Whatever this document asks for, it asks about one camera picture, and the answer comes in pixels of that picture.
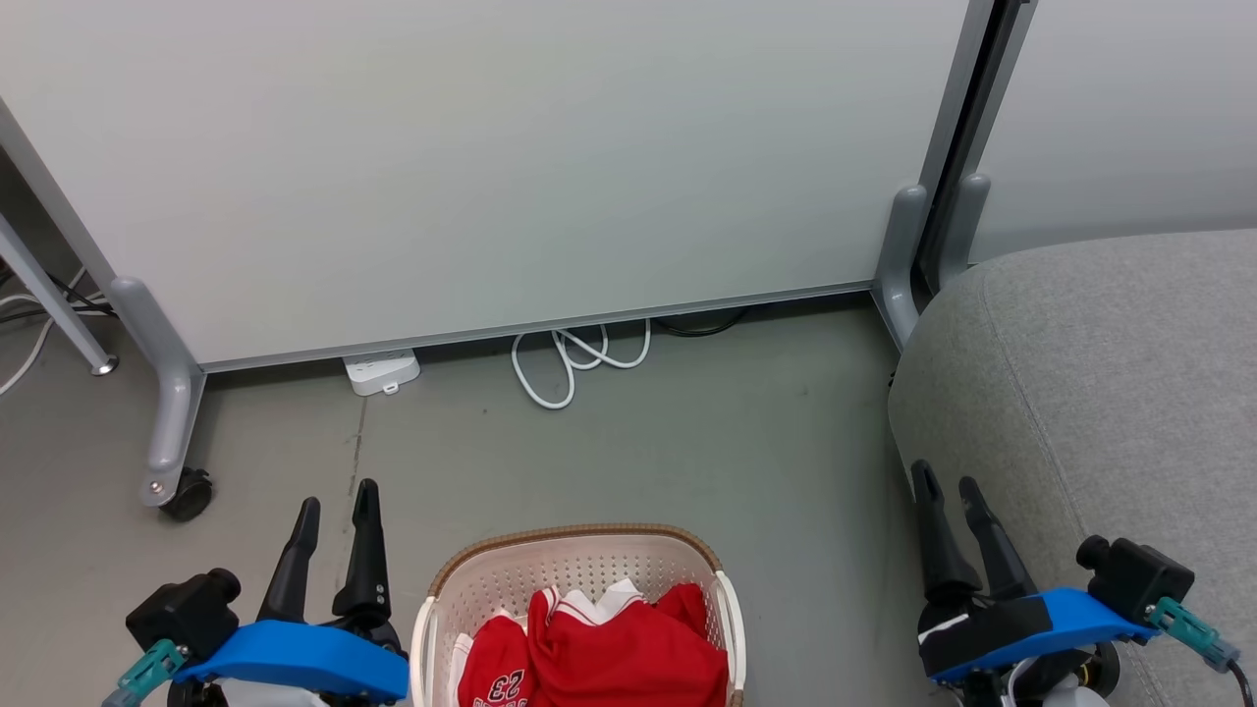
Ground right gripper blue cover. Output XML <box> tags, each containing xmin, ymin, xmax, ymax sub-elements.
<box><xmin>910</xmin><ymin>460</ymin><xmax>1160</xmax><ymax>707</ymax></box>

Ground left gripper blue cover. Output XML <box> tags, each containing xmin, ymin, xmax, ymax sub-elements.
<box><xmin>172</xmin><ymin>478</ymin><xmax>411</xmax><ymax>707</ymax></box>

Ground red shorts with elastic waistband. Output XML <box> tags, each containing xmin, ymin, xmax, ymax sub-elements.
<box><xmin>450</xmin><ymin>611</ymin><xmax>536</xmax><ymax>707</ymax></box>

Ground red jersey with white trim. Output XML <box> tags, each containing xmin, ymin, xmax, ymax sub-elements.
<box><xmin>527</xmin><ymin>579</ymin><xmax>730</xmax><ymax>707</ymax></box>

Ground grey fabric sofa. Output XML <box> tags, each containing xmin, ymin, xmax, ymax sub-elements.
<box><xmin>889</xmin><ymin>229</ymin><xmax>1257</xmax><ymax>707</ymax></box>

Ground black caster wheel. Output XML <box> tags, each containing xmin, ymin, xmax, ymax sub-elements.
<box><xmin>160</xmin><ymin>467</ymin><xmax>214</xmax><ymax>522</ymax></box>

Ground white power strip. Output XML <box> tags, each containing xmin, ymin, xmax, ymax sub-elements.
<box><xmin>343</xmin><ymin>349</ymin><xmax>422</xmax><ymax>398</ymax></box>

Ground grey partition foot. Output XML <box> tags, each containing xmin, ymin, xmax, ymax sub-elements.
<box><xmin>872</xmin><ymin>185</ymin><xmax>929</xmax><ymax>352</ymax></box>
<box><xmin>110</xmin><ymin>277</ymin><xmax>207</xmax><ymax>508</ymax></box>
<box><xmin>938</xmin><ymin>174</ymin><xmax>991</xmax><ymax>288</ymax></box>

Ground cream plastic laundry basket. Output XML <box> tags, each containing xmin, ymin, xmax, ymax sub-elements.
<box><xmin>410</xmin><ymin>523</ymin><xmax>747</xmax><ymax>707</ymax></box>

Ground grey metal table leg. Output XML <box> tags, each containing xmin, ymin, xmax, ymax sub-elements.
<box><xmin>0</xmin><ymin>214</ymin><xmax>120</xmax><ymax>377</ymax></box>

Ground large white partition panel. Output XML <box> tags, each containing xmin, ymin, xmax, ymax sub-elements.
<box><xmin>0</xmin><ymin>0</ymin><xmax>998</xmax><ymax>374</ymax></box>

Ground teal left camera connector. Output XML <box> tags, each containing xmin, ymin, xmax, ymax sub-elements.
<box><xmin>103</xmin><ymin>638</ymin><xmax>188</xmax><ymax>707</ymax></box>

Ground teal camera connector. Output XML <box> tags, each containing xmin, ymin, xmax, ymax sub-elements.
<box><xmin>1147</xmin><ymin>597</ymin><xmax>1240</xmax><ymax>674</ymax></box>
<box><xmin>103</xmin><ymin>638</ymin><xmax>188</xmax><ymax>707</ymax></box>

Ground teal right camera connector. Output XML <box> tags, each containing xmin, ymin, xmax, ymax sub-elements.
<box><xmin>1147</xmin><ymin>597</ymin><xmax>1240</xmax><ymax>674</ymax></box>

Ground coiled white cable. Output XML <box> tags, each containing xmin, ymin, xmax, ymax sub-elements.
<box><xmin>510</xmin><ymin>318</ymin><xmax>653</xmax><ymax>410</ymax></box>

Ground black floor cable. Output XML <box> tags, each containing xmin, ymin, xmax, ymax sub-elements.
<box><xmin>653</xmin><ymin>309</ymin><xmax>747</xmax><ymax>338</ymax></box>

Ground thin black cable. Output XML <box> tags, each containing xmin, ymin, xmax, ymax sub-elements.
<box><xmin>0</xmin><ymin>270</ymin><xmax>114</xmax><ymax>320</ymax></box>

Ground thin white cable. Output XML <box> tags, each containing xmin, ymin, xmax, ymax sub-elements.
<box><xmin>0</xmin><ymin>265</ymin><xmax>89</xmax><ymax>399</ymax></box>

